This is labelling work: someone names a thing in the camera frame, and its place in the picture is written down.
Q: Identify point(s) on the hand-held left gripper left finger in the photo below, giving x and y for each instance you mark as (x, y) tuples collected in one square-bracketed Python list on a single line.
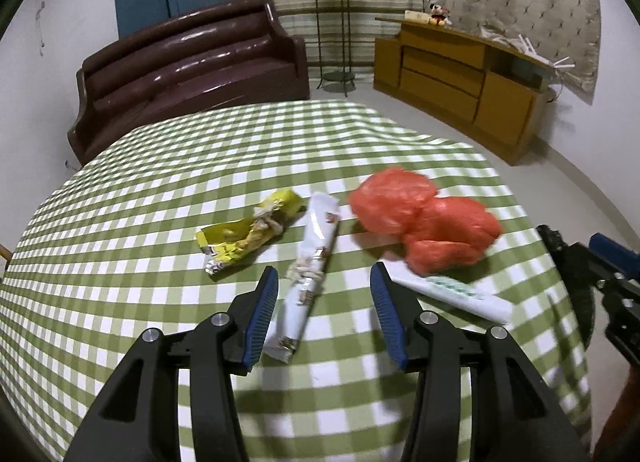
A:
[(260, 317)]

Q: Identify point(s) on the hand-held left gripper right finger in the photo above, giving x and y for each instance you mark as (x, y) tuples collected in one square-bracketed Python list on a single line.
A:
[(392, 317)]

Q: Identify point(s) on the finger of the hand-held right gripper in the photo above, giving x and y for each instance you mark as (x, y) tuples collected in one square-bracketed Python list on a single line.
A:
[(615, 249), (570, 262)]

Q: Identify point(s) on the white patterned snack wrapper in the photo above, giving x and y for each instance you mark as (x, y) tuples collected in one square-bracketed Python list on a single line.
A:
[(315, 242)]

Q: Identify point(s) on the white green printed packet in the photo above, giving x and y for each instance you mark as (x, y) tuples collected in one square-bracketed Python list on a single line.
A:
[(460, 294)]

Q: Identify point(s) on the yellow snack wrapper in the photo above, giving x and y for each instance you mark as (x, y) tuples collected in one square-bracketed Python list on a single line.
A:
[(240, 239)]

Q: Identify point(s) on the orange plastic bag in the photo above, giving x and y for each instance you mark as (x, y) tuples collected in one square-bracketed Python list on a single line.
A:
[(430, 227)]

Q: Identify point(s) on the green checkered tablecloth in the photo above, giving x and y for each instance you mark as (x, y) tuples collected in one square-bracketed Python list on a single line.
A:
[(150, 192)]

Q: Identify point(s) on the white router with antennas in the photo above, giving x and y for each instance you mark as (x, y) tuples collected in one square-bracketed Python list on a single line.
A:
[(562, 64)]

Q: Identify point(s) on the wooden cabinet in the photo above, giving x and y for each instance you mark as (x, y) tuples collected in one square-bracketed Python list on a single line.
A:
[(440, 87)]

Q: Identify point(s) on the clear plastic bag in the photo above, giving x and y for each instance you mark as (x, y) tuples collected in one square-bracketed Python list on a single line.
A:
[(495, 36)]

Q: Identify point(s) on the black metal plant stand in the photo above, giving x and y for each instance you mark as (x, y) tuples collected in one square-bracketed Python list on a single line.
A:
[(339, 76)]

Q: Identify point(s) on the dark brown leather sofa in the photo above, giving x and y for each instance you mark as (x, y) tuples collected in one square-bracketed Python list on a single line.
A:
[(190, 72)]

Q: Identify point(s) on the wooden chair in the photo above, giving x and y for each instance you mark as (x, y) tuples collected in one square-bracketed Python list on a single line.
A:
[(4, 252)]

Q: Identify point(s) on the mouse plush toy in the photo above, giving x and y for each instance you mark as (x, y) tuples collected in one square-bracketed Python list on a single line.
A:
[(437, 15)]

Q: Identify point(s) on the beige box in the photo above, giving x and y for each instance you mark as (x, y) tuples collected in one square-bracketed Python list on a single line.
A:
[(415, 16)]

